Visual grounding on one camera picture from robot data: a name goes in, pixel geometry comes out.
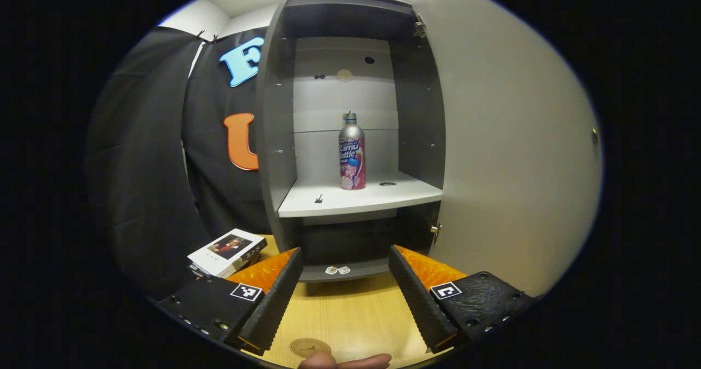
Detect dark grey cabinet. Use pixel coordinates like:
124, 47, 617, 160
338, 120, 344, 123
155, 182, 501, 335
255, 0, 445, 296

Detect round brown coaster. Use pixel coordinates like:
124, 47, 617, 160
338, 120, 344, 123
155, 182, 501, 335
289, 337, 333, 359

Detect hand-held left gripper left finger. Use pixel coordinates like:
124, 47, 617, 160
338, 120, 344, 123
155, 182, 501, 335
156, 247, 303, 357

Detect silver bottle with pink label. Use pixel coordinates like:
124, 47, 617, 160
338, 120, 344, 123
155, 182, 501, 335
338, 112, 366, 191

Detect beige cabinet door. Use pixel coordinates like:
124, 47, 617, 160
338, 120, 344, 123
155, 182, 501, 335
408, 0, 604, 298

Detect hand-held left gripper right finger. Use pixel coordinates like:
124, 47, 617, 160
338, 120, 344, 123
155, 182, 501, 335
388, 244, 537, 354

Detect black backdrop cloth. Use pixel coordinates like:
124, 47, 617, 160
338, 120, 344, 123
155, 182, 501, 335
85, 27, 274, 299

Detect white photo-cover book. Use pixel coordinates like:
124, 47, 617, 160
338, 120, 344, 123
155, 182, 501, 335
187, 228, 268, 278

